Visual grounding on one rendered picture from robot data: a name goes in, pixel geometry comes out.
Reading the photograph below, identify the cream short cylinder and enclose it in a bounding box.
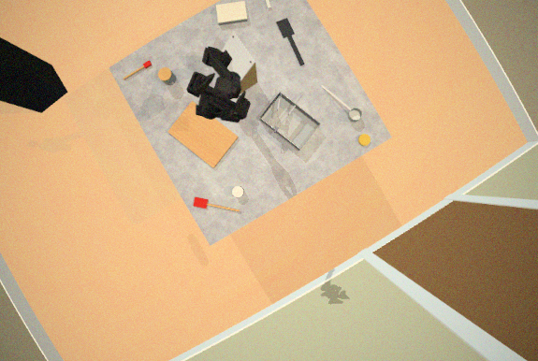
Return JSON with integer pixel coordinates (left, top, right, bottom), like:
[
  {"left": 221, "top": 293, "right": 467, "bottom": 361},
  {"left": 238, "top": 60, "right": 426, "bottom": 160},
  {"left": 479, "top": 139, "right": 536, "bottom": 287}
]
[{"left": 232, "top": 186, "right": 244, "bottom": 197}]

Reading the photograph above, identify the yellow round disc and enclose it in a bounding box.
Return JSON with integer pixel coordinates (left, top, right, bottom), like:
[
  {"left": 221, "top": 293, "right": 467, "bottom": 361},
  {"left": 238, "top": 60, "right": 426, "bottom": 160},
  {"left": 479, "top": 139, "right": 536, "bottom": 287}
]
[{"left": 358, "top": 134, "right": 371, "bottom": 146}]

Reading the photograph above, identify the red spatula with wooden handle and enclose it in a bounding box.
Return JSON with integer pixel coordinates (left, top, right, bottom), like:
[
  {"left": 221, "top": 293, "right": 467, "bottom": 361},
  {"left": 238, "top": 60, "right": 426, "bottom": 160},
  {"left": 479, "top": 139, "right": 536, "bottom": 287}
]
[{"left": 194, "top": 197, "right": 240, "bottom": 212}]

